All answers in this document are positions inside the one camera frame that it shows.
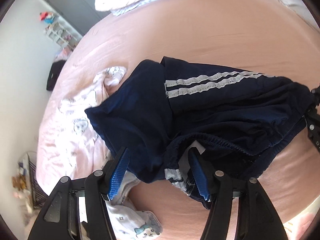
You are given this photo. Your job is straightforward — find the navy shorts with white stripes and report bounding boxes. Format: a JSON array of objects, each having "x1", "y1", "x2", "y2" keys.
[{"x1": 85, "y1": 57, "x2": 315, "y2": 202}]

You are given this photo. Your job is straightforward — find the white cartoon print pajamas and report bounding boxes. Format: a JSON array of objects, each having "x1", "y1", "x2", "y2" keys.
[{"x1": 37, "y1": 65, "x2": 163, "y2": 240}]

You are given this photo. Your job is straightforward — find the black bag on floor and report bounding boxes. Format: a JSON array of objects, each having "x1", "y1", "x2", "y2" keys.
[{"x1": 46, "y1": 60, "x2": 66, "y2": 91}]

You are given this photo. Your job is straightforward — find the white storage shelf rack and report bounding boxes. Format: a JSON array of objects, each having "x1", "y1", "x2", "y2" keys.
[{"x1": 44, "y1": 22, "x2": 78, "y2": 50}]

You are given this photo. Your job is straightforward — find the red blue plush toy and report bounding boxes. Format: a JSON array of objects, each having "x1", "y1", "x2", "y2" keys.
[{"x1": 40, "y1": 11, "x2": 56, "y2": 24}]

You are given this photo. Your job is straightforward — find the grey door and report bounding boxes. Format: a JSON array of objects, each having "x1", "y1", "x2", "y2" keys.
[{"x1": 44, "y1": 0, "x2": 110, "y2": 35}]

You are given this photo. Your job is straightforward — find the black wire side table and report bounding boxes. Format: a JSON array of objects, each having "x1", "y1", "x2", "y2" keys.
[{"x1": 17, "y1": 151, "x2": 48, "y2": 210}]

